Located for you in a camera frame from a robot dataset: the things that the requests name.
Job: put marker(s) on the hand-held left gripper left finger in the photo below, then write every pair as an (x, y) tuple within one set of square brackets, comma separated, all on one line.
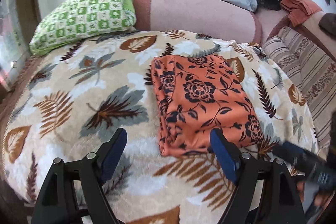
[(115, 150)]

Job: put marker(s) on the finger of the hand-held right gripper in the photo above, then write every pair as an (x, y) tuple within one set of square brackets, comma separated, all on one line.
[(290, 151)]

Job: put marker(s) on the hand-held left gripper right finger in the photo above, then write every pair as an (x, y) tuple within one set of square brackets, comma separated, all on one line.
[(223, 155)]

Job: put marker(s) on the orange floral cloth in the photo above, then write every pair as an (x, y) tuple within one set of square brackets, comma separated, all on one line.
[(199, 98)]

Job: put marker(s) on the leaf print blanket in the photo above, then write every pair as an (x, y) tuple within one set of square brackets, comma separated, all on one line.
[(78, 87)]

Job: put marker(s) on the striped sofa cushion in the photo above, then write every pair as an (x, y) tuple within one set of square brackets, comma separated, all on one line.
[(302, 61)]

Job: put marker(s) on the dark brown cloth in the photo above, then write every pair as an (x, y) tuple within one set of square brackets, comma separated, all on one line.
[(328, 25)]

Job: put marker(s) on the green patterned pillow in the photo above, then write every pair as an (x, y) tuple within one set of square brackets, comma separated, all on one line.
[(86, 16)]

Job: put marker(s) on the plain orange cloth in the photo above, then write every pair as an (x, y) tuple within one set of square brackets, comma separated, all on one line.
[(299, 7)]

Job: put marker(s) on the pink bolster cushion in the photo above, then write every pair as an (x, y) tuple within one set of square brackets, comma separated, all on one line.
[(189, 11)]

